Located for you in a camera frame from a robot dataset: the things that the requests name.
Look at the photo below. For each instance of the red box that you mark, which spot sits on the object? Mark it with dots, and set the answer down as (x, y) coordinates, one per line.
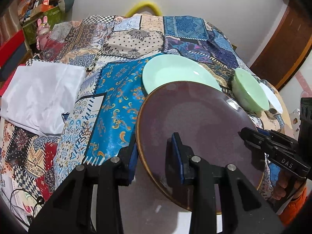
(10, 46)

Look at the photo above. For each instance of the brown wooden door frame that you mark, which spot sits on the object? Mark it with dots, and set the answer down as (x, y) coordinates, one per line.
(287, 48)

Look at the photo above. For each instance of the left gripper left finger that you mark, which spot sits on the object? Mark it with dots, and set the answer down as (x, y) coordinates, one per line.
(87, 201)

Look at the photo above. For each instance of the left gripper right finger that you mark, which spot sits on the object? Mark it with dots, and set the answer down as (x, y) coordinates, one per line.
(243, 209)

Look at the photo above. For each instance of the pink bunny toy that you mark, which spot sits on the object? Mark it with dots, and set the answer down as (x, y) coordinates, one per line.
(42, 33)

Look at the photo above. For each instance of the white bowl black dots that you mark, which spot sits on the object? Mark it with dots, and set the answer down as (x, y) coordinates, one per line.
(275, 106)

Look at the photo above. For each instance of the dark purple plate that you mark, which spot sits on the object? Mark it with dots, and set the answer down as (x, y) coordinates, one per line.
(207, 121)

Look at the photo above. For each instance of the patchwork patterned bedsheet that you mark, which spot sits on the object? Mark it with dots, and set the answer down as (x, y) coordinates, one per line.
(113, 52)

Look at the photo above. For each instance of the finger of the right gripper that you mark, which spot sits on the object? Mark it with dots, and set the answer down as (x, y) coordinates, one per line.
(259, 136)

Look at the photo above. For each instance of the light green bowl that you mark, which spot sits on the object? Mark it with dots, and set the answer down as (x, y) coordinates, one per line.
(248, 92)

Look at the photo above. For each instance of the white folded cloth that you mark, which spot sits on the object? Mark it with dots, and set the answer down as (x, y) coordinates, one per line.
(38, 95)

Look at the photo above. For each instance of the green box with clutter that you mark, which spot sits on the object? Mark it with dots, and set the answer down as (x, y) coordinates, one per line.
(30, 11)

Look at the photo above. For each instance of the person's right hand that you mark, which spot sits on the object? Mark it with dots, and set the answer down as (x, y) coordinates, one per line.
(279, 190)

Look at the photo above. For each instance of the light green plate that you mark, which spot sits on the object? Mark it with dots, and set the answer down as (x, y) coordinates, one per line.
(166, 68)

